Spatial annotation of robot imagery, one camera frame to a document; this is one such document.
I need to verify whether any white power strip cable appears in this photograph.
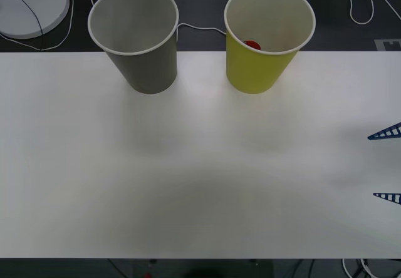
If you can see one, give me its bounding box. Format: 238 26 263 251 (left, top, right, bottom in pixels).
81 0 227 37

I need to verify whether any white wavy cable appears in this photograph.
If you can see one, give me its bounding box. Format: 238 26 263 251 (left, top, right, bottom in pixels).
342 0 401 26

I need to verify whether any grey marker plate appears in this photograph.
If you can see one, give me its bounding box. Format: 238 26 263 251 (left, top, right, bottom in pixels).
373 39 401 53

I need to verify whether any white cable bundle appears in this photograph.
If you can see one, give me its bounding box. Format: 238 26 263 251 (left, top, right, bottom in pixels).
341 258 378 278

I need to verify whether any round white disc base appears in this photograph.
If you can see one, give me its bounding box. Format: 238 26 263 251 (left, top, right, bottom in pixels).
0 0 71 40

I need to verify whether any thin black cable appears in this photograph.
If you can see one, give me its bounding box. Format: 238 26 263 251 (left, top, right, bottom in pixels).
6 0 44 52

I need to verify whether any yellow-green plastic bin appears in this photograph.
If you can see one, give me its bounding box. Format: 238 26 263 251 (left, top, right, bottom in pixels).
223 0 316 95

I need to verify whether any grey plastic bin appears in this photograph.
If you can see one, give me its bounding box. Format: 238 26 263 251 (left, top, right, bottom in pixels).
87 0 180 95

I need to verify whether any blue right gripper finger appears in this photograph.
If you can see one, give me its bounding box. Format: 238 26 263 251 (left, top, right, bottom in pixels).
373 192 401 205
367 121 401 142

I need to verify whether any thin white looped cable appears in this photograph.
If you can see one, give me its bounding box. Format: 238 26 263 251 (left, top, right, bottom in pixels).
0 0 75 52

